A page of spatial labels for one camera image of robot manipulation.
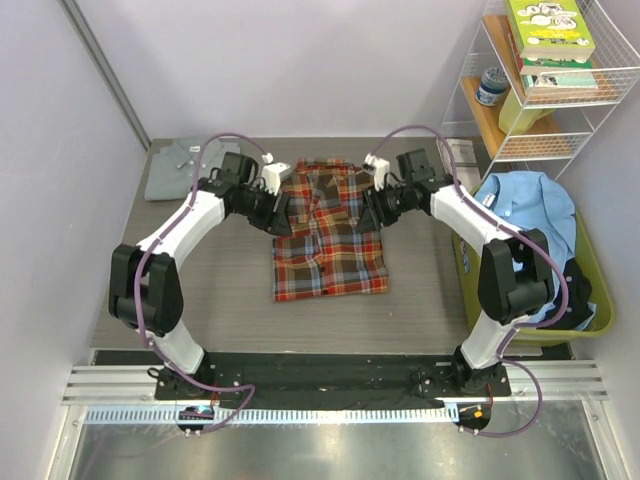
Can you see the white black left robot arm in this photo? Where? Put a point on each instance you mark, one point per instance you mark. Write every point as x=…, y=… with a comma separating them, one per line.
x=145, y=291

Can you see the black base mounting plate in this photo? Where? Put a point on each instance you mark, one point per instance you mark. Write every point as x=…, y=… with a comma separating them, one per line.
x=298, y=380

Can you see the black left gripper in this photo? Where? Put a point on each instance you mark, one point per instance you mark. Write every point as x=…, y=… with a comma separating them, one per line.
x=276, y=222

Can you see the grey wall corner strip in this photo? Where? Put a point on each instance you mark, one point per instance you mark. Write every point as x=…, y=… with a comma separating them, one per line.
x=92, y=46

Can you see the black garment in basket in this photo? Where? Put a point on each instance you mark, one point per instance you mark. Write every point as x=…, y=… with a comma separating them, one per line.
x=580, y=310

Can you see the green top book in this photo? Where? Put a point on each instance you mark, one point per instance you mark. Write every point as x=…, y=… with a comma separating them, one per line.
x=553, y=30

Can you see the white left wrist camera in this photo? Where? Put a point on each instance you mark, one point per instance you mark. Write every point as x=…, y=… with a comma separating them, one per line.
x=273, y=173

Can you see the clear plastic bag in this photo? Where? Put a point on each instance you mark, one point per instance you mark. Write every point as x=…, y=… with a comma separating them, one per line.
x=461, y=151

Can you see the red brown plaid shirt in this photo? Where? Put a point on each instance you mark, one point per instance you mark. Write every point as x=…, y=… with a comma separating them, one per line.
x=326, y=255

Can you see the light blue shirt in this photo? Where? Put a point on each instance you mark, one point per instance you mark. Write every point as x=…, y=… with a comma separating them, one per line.
x=532, y=200

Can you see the yellow green cloth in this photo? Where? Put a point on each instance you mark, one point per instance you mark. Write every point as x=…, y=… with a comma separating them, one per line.
x=515, y=119

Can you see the white slotted cable duct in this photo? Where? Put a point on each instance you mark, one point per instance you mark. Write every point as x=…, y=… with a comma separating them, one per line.
x=193, y=415

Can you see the blue white jar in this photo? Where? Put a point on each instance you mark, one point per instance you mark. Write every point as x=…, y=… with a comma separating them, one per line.
x=492, y=87

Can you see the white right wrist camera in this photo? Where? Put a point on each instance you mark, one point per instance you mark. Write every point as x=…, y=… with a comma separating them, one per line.
x=377, y=168

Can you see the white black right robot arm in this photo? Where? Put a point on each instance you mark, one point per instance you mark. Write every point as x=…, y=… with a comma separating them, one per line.
x=515, y=277

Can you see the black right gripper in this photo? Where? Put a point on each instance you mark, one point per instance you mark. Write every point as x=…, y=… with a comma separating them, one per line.
x=373, y=215

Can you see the aluminium frame rail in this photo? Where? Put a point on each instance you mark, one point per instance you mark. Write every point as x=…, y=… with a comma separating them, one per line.
x=551, y=380

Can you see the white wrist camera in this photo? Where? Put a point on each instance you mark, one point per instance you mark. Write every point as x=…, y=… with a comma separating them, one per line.
x=273, y=173
x=377, y=168

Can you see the white wire shelf rack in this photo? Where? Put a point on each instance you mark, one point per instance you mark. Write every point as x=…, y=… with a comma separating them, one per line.
x=555, y=140

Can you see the folded grey shirt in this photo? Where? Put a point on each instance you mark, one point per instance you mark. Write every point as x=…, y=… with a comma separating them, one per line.
x=174, y=167

